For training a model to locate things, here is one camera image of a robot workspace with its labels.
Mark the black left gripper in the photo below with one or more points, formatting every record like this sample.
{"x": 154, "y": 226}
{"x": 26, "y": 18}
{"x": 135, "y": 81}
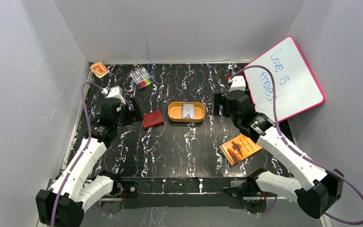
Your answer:
{"x": 131, "y": 109}

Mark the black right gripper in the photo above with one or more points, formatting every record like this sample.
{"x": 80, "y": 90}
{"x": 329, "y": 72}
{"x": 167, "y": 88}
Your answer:
{"x": 219, "y": 99}

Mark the red leather card holder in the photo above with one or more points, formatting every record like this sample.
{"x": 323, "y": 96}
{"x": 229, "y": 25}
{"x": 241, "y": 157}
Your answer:
{"x": 152, "y": 119}

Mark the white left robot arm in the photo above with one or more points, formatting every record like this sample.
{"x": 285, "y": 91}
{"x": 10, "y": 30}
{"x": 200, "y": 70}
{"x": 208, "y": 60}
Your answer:
{"x": 81, "y": 170}

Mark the silver credit card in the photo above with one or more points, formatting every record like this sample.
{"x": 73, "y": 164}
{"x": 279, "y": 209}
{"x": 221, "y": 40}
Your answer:
{"x": 188, "y": 111}

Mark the small orange card box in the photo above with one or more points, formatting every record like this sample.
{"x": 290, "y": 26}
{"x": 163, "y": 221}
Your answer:
{"x": 99, "y": 69}

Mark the pack of coloured markers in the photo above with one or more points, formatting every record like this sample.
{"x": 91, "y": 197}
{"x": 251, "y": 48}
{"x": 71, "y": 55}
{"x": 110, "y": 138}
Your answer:
{"x": 142, "y": 78}

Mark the orange oval tray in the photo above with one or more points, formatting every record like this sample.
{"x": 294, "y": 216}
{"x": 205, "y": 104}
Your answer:
{"x": 175, "y": 112}

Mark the orange book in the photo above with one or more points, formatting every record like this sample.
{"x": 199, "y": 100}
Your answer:
{"x": 238, "y": 149}

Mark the pink framed whiteboard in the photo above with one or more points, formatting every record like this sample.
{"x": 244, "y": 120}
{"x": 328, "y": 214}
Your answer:
{"x": 282, "y": 84}

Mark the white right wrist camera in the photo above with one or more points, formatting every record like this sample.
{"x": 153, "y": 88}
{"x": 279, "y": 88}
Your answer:
{"x": 237, "y": 83}

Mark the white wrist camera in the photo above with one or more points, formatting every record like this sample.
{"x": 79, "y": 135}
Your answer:
{"x": 237, "y": 83}
{"x": 114, "y": 92}

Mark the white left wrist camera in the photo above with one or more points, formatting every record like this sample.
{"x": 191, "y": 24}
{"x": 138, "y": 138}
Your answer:
{"x": 114, "y": 92}

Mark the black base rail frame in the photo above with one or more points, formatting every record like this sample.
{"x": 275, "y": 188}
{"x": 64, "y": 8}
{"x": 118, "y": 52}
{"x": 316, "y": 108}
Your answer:
{"x": 187, "y": 192}

